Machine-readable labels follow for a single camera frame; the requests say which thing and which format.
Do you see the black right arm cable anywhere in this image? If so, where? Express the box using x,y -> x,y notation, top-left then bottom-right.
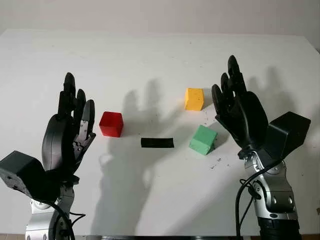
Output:
235,159 -> 283,237

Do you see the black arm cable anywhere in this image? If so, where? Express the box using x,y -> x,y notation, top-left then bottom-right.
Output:
42,199 -> 87,240
235,159 -> 283,237

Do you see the yellow block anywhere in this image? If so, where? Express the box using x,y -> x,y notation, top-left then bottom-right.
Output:
184,87 -> 205,111

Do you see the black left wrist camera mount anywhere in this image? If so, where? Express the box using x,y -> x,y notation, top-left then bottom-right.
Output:
0,150 -> 61,204

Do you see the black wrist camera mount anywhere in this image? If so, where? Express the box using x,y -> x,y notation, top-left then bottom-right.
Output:
0,150 -> 61,204
259,111 -> 312,166

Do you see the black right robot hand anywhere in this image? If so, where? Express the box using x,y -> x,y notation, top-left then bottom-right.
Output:
211,54 -> 270,151

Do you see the black tape strip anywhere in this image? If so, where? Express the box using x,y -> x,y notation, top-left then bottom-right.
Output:
140,137 -> 175,149

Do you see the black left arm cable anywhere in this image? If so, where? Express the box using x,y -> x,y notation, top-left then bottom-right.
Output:
42,199 -> 87,240

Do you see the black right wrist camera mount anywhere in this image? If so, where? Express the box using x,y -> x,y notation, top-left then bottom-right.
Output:
259,111 -> 312,166

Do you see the red block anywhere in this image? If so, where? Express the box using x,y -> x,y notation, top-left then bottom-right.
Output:
99,111 -> 125,138

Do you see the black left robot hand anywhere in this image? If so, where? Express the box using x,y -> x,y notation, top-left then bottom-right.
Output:
41,72 -> 97,184

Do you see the green block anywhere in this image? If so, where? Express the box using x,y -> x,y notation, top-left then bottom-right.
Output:
188,124 -> 218,156

